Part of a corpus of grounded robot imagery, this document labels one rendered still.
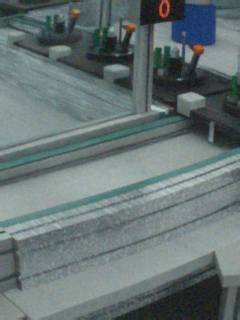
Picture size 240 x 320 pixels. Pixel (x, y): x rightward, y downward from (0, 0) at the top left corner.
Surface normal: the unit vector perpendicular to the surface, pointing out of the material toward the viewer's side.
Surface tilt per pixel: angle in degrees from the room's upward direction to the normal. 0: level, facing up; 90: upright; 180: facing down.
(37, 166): 90
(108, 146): 90
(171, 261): 0
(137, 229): 90
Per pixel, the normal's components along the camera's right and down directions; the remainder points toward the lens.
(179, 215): 0.65, 0.29
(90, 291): 0.04, -0.93
